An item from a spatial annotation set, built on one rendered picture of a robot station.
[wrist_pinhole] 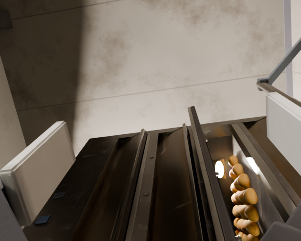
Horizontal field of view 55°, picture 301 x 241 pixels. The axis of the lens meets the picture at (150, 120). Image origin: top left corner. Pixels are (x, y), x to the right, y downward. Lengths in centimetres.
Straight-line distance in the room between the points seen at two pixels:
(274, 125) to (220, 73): 377
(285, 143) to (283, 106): 2
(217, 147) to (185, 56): 217
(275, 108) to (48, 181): 13
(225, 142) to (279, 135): 171
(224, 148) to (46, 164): 176
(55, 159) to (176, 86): 376
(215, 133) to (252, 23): 237
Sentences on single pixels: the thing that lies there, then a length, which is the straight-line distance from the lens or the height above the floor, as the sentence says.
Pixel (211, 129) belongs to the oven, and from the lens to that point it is 184.
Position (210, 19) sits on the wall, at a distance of 390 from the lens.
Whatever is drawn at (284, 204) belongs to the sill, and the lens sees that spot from 110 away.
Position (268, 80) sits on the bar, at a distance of 116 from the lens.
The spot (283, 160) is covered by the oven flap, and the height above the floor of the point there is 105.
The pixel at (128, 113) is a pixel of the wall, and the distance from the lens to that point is 404.
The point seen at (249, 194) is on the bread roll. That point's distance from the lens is 144.
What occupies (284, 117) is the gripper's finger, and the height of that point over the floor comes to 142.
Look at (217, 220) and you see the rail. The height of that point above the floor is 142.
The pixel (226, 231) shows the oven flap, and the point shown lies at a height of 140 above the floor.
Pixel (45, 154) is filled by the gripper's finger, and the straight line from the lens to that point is 17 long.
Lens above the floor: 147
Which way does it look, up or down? 6 degrees up
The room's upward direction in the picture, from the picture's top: 98 degrees counter-clockwise
